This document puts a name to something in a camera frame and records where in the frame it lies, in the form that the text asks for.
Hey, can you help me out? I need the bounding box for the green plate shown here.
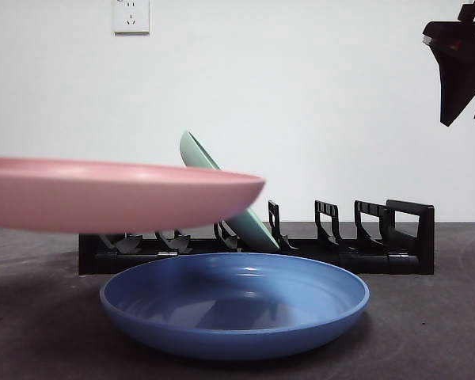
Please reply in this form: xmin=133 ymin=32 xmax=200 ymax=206
xmin=179 ymin=130 xmax=280 ymax=253

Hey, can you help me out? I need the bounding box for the blue plate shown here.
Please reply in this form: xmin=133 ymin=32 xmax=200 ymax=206
xmin=98 ymin=252 xmax=371 ymax=361

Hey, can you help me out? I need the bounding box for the pink plate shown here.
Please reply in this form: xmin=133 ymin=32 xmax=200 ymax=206
xmin=0 ymin=156 xmax=267 ymax=234

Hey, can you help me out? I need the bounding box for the black plate rack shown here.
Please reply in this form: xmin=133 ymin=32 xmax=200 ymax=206
xmin=78 ymin=199 xmax=435 ymax=276

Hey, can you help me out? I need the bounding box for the white wall socket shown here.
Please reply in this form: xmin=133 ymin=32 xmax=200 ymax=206
xmin=112 ymin=0 xmax=150 ymax=36

